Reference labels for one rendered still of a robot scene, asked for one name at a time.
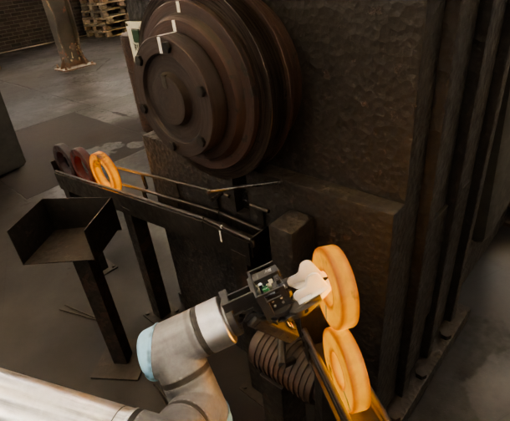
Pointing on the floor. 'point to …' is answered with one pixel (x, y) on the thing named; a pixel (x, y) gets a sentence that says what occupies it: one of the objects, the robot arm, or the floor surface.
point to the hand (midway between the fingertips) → (333, 279)
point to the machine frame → (373, 169)
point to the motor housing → (283, 378)
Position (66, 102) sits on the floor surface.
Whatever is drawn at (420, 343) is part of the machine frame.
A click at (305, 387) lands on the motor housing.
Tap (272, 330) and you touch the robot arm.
